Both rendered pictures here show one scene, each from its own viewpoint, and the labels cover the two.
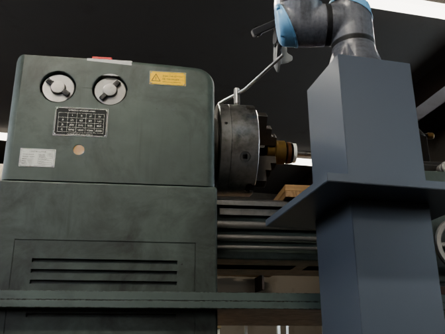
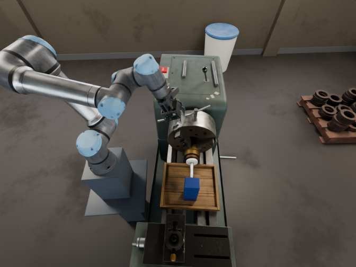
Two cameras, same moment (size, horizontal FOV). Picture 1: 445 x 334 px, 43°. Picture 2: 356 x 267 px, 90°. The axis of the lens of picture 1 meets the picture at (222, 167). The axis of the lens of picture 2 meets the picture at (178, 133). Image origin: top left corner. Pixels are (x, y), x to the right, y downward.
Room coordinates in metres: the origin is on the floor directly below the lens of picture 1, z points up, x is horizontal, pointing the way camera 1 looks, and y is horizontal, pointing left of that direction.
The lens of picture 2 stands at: (1.83, -0.76, 2.02)
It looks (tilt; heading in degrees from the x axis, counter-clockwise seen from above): 53 degrees down; 100
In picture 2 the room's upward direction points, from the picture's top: 1 degrees clockwise
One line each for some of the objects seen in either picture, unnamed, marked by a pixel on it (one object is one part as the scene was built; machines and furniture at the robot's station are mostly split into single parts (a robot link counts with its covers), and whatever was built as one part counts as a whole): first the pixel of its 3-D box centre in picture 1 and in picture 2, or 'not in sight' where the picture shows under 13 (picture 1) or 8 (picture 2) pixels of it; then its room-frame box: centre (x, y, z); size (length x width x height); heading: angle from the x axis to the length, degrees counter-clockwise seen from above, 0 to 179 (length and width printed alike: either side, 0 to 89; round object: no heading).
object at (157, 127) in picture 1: (117, 148); (188, 96); (1.73, 0.35, 1.06); 0.59 x 0.48 x 0.39; 98
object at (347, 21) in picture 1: (348, 23); (92, 145); (1.32, -0.35, 1.27); 0.13 x 0.12 x 0.14; 89
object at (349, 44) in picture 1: (354, 60); (100, 158); (1.32, -0.36, 1.15); 0.15 x 0.15 x 0.10
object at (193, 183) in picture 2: not in sight; (190, 189); (1.85, -0.39, 1.00); 0.08 x 0.06 x 0.23; 8
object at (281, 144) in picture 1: (278, 152); (192, 154); (1.82, -0.20, 1.08); 0.09 x 0.09 x 0.09; 8
